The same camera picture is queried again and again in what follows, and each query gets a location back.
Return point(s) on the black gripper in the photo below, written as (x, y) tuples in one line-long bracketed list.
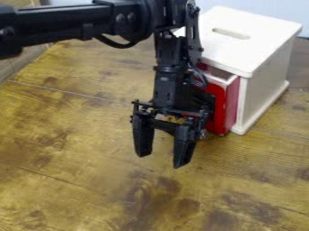
[(168, 111)]

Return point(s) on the black metal drawer handle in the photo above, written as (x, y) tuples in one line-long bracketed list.
[(202, 101)]

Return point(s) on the red wooden drawer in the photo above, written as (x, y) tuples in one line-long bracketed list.
[(224, 86)]

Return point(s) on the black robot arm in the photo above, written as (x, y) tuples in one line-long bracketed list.
[(121, 23)]

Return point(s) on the white wooden box cabinet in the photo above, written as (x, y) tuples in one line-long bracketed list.
[(249, 45)]

